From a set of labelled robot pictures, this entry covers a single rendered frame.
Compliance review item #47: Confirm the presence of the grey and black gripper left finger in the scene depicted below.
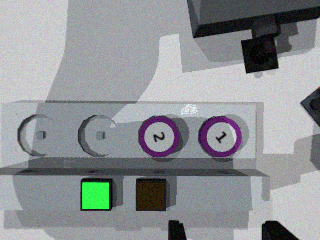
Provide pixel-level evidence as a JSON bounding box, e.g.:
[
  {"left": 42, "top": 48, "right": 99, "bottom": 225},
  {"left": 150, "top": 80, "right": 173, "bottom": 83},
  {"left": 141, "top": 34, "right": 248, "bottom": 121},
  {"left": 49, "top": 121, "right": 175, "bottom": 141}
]
[{"left": 168, "top": 220, "right": 187, "bottom": 240}]

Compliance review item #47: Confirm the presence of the grey cap tray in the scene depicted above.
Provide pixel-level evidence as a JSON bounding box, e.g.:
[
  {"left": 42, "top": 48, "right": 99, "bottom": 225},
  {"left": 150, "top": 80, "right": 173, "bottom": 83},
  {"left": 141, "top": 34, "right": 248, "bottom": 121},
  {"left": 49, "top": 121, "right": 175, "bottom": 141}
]
[{"left": 0, "top": 103, "right": 270, "bottom": 211}]

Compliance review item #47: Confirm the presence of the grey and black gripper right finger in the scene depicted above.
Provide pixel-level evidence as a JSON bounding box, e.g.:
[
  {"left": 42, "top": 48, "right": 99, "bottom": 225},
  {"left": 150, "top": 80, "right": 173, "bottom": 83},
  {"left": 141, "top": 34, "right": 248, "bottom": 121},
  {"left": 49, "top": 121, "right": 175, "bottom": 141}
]
[{"left": 261, "top": 221, "right": 299, "bottom": 240}]

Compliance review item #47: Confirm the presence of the grey key housing panel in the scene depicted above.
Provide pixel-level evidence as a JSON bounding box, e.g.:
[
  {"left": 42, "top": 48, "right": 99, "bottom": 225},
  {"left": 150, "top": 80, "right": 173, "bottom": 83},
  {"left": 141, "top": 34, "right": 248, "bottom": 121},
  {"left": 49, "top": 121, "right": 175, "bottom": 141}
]
[{"left": 187, "top": 0, "right": 320, "bottom": 73}]

